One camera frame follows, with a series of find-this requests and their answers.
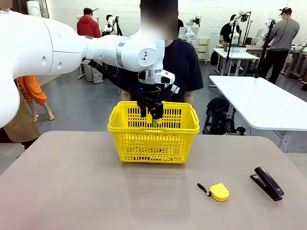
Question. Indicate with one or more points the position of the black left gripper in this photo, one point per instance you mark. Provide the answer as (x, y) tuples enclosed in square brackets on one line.
[(149, 99)]

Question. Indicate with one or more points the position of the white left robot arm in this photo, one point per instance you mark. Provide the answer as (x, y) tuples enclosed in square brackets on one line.
[(48, 43)]

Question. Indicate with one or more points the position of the person's right forearm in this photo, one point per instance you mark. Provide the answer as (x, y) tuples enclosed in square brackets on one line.
[(126, 96)]

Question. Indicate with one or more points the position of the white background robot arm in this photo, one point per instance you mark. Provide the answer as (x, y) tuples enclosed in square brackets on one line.
[(190, 31)]

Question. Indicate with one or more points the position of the person's left forearm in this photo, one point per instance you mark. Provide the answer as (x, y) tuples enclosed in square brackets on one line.
[(188, 97)]

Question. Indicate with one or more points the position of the yellow plastic shopping basket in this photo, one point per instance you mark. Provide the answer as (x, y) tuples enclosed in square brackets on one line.
[(144, 154)]

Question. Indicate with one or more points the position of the person in navy t-shirt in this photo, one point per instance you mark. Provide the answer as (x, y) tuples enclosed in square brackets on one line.
[(182, 64)]

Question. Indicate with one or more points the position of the background person red hoodie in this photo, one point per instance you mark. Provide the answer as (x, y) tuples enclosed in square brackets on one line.
[(87, 27)]

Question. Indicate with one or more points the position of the background person in black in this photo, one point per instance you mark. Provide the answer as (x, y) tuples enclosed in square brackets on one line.
[(227, 31)]

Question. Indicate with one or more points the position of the background person grey sweater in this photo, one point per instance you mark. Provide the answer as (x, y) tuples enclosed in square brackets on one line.
[(283, 43)]

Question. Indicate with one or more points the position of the black backpack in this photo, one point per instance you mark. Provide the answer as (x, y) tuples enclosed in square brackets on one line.
[(218, 110)]

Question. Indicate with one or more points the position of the white drawer cart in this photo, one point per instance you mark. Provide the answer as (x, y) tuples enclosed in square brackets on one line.
[(203, 49)]

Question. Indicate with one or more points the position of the yellow tape measure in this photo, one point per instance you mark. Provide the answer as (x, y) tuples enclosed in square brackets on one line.
[(219, 191)]

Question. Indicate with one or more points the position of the white background desk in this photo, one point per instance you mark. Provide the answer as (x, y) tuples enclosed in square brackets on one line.
[(236, 54)]

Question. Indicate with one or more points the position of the thin black stand pole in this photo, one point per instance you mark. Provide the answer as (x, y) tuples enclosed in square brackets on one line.
[(229, 45)]

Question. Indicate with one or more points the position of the large white table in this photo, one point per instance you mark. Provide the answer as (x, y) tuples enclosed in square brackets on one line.
[(259, 100)]

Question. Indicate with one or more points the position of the mannequin with orange pants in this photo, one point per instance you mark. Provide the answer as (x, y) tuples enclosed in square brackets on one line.
[(31, 91)]

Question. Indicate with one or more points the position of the mannequin with brown apron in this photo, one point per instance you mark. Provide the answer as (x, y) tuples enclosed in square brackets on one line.
[(21, 124)]

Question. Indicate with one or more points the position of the thick black stand pole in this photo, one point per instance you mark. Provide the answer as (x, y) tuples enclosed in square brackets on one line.
[(265, 48)]

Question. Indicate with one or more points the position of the white robot on stand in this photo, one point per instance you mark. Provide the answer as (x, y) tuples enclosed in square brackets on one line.
[(242, 15)]

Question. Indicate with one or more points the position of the black stapler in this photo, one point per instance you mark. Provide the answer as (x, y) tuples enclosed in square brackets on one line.
[(268, 183)]

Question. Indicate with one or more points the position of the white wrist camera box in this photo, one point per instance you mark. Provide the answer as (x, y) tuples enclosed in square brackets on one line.
[(164, 77)]

